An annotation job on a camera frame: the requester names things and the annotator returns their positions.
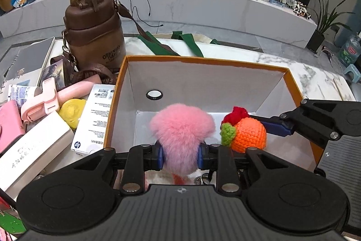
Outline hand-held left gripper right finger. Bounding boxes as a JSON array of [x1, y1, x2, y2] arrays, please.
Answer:
[[197, 143, 296, 196]]

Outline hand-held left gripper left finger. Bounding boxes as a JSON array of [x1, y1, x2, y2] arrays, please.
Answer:
[[66, 144, 164, 196]]

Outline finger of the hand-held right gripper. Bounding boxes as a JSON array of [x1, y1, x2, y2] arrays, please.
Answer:
[[250, 99, 361, 150]]

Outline pink fluffy peach plush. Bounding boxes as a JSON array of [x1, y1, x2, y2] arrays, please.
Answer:
[[149, 103, 216, 177]]

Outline orange crochet tangerine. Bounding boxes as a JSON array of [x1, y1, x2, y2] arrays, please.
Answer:
[[221, 115, 267, 152]]

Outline orange cardboard box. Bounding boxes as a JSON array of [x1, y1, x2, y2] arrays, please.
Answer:
[[108, 55, 325, 171]]

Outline white marble desktop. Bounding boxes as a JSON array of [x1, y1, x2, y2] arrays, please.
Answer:
[[51, 37, 357, 106]]

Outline white labelled carton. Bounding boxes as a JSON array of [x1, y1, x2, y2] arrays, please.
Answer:
[[70, 84, 117, 157]]

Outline dark hair dryer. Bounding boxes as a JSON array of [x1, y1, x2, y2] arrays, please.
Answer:
[[322, 46, 339, 66]]

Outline blue plastic stool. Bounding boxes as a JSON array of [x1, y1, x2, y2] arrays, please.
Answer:
[[342, 64, 361, 82]]

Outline long-leaf plant black pot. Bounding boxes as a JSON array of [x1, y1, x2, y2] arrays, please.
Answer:
[[306, 0, 356, 52]]

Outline yellow round object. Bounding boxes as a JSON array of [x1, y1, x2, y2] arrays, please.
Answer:
[[59, 98, 87, 130]]

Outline large water jug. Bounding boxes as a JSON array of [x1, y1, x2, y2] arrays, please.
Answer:
[[338, 32, 361, 66]]

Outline pink handheld fan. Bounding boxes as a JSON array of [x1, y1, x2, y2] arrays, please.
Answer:
[[20, 73, 102, 125]]

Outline black white checkered toy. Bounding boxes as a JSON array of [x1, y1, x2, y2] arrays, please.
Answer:
[[293, 2, 311, 20]]

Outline white book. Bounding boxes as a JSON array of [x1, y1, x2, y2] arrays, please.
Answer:
[[0, 110, 74, 199]]

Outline photo card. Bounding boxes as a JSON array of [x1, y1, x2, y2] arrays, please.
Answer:
[[41, 64, 66, 89]]

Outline brown water bottle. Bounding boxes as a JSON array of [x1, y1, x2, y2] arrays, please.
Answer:
[[50, 0, 181, 88]]

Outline white marble television console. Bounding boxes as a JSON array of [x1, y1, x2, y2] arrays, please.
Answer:
[[0, 0, 318, 50]]

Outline white printed packet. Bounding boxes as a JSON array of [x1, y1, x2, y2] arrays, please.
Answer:
[[7, 84, 42, 107]]

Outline green plastic sheet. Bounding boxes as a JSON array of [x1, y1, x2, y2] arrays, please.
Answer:
[[0, 211, 27, 236]]

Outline canvas tote green handles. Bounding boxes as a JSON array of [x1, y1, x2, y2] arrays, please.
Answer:
[[137, 31, 266, 58]]

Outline grey ring binder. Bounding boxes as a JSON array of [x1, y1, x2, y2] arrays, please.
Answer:
[[0, 37, 55, 88]]

